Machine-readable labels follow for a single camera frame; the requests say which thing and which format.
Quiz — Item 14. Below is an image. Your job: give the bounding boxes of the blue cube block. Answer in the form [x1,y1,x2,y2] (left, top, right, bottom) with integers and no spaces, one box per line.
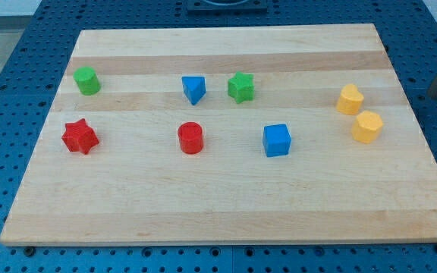
[263,124,291,157]

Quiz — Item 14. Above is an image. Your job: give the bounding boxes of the yellow hexagon block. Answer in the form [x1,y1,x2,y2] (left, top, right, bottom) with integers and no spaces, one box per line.
[351,111,384,144]

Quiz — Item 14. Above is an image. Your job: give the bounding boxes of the green cylinder block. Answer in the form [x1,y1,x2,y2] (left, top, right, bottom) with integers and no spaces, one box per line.
[73,67,101,96]

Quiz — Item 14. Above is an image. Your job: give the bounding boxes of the blue triangle block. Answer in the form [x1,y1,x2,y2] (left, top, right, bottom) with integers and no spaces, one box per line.
[181,76,206,105]

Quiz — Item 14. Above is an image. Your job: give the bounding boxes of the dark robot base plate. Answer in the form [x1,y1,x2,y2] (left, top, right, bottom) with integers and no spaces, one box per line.
[185,0,268,12]

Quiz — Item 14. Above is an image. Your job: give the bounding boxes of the red star block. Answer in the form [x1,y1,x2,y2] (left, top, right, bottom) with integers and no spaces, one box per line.
[61,118,99,155]

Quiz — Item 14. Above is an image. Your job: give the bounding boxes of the wooden board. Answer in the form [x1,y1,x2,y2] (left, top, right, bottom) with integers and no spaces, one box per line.
[0,24,437,246]

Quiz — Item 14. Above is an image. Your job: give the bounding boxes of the red cylinder block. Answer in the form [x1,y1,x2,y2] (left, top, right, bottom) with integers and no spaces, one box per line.
[178,121,204,154]

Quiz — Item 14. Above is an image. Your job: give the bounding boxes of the yellow heart block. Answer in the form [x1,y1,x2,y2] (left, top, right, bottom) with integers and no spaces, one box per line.
[336,83,364,115]

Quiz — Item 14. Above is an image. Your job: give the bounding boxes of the green star block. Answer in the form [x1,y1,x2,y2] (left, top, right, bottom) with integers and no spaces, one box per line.
[228,71,255,104]

